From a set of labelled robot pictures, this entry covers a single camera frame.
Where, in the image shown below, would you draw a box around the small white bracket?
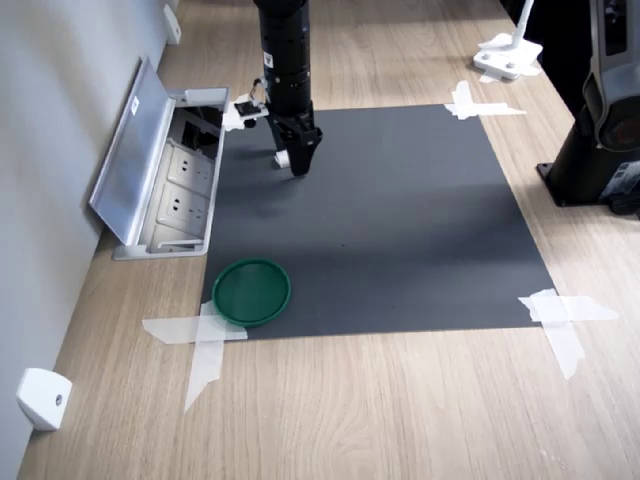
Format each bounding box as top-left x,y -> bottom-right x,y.
14,367 -> 74,433
161,3 -> 183,46

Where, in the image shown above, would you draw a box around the dark grey mat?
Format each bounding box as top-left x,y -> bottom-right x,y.
199,103 -> 558,342

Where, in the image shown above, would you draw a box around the silver cable duct with lid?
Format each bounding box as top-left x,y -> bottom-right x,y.
88,54 -> 232,262

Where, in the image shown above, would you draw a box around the grey partition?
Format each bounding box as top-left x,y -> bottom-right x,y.
0,0 -> 172,480

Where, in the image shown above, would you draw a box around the white power socket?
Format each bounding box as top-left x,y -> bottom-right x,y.
163,146 -> 215,185
155,183 -> 210,227

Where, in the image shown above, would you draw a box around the small camera circuit board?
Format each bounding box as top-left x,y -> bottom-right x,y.
232,99 -> 269,126

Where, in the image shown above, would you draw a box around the round green lid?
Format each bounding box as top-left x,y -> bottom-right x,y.
211,257 -> 293,330

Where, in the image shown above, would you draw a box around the thin camera wires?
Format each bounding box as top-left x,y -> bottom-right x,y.
246,75 -> 274,104

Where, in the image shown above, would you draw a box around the white camera stand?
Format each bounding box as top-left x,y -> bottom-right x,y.
472,0 -> 545,82

